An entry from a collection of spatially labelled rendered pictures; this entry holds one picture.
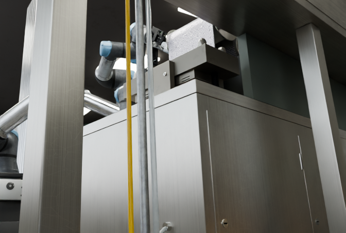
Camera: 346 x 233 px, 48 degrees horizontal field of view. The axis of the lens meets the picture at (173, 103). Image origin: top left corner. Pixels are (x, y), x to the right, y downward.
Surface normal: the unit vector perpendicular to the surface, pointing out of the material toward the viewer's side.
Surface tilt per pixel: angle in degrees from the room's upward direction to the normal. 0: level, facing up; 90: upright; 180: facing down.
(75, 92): 90
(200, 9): 180
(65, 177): 90
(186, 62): 90
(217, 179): 90
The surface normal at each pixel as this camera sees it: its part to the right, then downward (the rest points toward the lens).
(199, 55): -0.72, -0.19
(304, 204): 0.69, -0.26
